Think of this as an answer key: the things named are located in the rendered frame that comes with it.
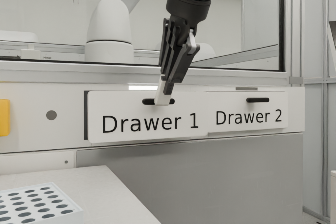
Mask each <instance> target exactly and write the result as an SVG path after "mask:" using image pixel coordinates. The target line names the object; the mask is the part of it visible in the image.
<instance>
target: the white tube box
mask: <svg viewBox="0 0 336 224"><path fill-rule="evenodd" d="M0 224H84V210H83V209H82V208H81V207H80V206H78V205H77V204H76V203H75V202H74V201H73V200H72V199H71V198H70V197H69V196H68V195H66V194H65V193H64V192H63V191H62V190H61V189H60V188H59V187H58V186H57V185H56V184H54V183H53V182H49V183H43V184H38V185H32V186H26V187H20V188H14V189H8V190H2V191H0Z"/></svg>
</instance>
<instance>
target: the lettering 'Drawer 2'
mask: <svg viewBox="0 0 336 224"><path fill-rule="evenodd" d="M277 111H280V115H279V117H278V118H277V119H276V122H282V120H278V119H279V118H280V116H281V115H282V111H281V110H280V109H277V110H276V112H277ZM219 113H223V114H224V122H223V123H219ZM268 114H270V113H268ZM268 114H267V113H265V122H266V123H267V115H268ZM238 115H239V116H240V117H238V118H236V119H235V123H236V124H240V123H241V124H242V115H241V114H236V115H235V116H238ZM258 115H262V117H258ZM231 116H234V114H231V115H230V114H229V125H230V124H231ZM244 116H245V121H246V123H247V124H248V122H249V117H250V121H251V123H253V120H254V116H255V114H253V117H252V118H251V114H250V113H249V114H248V119H247V117H246V114H244ZM263 118H264V116H263V114H262V113H258V114H257V116H256V120H257V122H258V123H263V121H258V119H263ZM226 119H227V117H226V114H225V112H223V111H217V112H216V125H222V124H224V123H225V122H226ZM237 119H240V122H237Z"/></svg>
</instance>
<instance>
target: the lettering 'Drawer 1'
mask: <svg viewBox="0 0 336 224"><path fill-rule="evenodd" d="M193 115H194V126H192V127H191V129H196V128H199V127H198V126H196V114H195V113H192V114H190V116H193ZM106 118H112V119H114V121H115V127H114V129H113V130H111V131H106ZM179 119H182V118H181V117H179V118H178V119H177V117H176V118H175V129H176V130H177V122H178V120H179ZM165 120H169V121H170V123H164V121H165ZM126 121H129V119H126V120H123V119H122V120H121V132H124V122H126ZM131 121H138V123H135V124H133V125H131V131H133V132H137V131H138V130H139V132H140V131H141V122H140V120H139V119H132V120H131ZM144 121H145V125H146V129H147V131H150V127H151V123H152V124H153V128H154V131H156V130H157V127H158V123H159V118H158V119H157V122H156V126H155V124H154V120H153V118H151V119H150V123H149V127H148V123H147V119H144ZM170 124H172V120H171V119H170V118H165V119H163V121H162V127H163V129H164V130H171V129H172V128H165V127H164V125H170ZM137 125H139V126H138V129H137V130H133V126H137ZM117 126H118V122H117V119H116V118H115V117H113V116H103V133H112V132H114V131H115V130H116V129H117Z"/></svg>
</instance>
